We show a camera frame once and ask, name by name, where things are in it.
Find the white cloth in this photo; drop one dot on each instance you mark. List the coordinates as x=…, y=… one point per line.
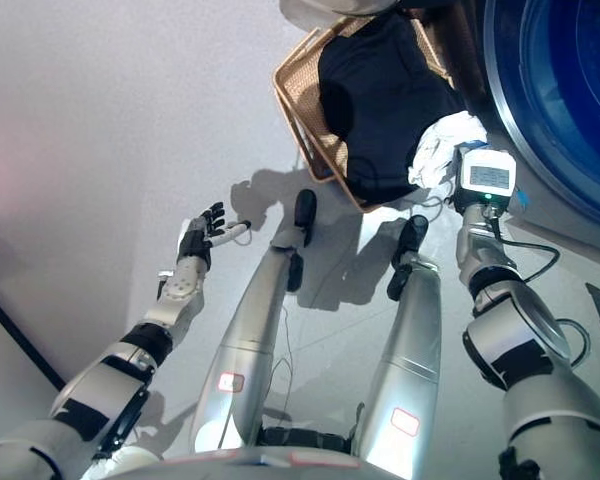
x=437, y=150

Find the black right robot foot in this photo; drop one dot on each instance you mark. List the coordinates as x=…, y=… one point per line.
x=415, y=235

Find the round washing machine door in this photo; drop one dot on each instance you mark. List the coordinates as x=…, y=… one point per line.
x=340, y=6

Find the silver robot leg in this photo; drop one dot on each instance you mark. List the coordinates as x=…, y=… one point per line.
x=410, y=340
x=250, y=330

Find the black left robot foot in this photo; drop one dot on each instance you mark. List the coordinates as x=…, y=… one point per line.
x=306, y=210

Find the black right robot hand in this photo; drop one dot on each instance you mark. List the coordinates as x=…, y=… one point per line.
x=485, y=175

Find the silver right robot leg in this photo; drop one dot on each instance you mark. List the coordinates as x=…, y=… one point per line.
x=410, y=340

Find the silver left robot leg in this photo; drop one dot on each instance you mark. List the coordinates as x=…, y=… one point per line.
x=250, y=330

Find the black robot foot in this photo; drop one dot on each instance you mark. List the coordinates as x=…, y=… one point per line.
x=415, y=235
x=306, y=210

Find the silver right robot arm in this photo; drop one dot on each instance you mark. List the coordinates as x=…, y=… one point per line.
x=525, y=360

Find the black clothes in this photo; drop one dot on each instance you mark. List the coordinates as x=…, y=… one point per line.
x=380, y=90

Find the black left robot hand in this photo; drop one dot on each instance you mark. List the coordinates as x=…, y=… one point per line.
x=196, y=242

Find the wicker laundry basket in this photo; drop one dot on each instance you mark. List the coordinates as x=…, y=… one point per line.
x=305, y=95

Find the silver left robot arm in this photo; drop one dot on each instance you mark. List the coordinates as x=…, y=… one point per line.
x=105, y=390

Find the grey front-load washing machine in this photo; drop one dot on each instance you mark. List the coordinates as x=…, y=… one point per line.
x=570, y=100

